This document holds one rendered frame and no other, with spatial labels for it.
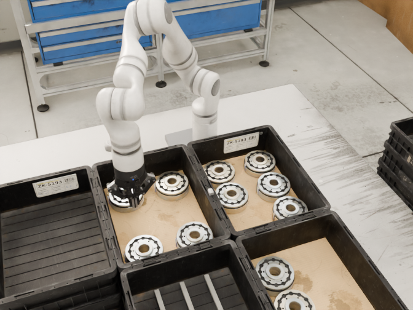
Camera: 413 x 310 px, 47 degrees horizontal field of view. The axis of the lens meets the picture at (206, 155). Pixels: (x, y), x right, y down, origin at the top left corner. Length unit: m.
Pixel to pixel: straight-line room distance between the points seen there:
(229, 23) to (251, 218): 2.19
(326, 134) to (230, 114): 0.40
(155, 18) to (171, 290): 0.69
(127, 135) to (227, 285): 0.48
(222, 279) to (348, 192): 0.65
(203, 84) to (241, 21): 1.91
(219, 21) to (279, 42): 0.83
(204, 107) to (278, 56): 2.27
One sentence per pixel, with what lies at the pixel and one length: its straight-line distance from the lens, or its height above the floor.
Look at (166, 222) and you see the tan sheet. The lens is 1.40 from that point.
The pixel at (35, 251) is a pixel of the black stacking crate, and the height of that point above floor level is 0.83.
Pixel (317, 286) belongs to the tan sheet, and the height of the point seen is 0.83.
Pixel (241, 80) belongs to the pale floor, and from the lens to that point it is 3.51.
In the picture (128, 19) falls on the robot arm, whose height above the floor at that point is 1.36.
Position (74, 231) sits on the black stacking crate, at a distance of 1.42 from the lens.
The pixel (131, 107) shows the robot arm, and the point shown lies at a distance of 1.01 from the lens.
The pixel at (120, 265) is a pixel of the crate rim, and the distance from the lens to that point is 1.20.
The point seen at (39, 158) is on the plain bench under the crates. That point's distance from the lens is 1.88.
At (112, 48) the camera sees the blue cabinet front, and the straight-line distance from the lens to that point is 3.22.
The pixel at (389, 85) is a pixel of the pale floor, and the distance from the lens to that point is 3.72.
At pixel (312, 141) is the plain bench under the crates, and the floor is 0.70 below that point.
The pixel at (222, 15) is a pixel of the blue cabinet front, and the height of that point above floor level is 0.46.
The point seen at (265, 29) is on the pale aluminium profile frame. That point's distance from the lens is 3.55.
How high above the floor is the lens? 1.90
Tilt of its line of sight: 42 degrees down
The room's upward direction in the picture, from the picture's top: 1 degrees clockwise
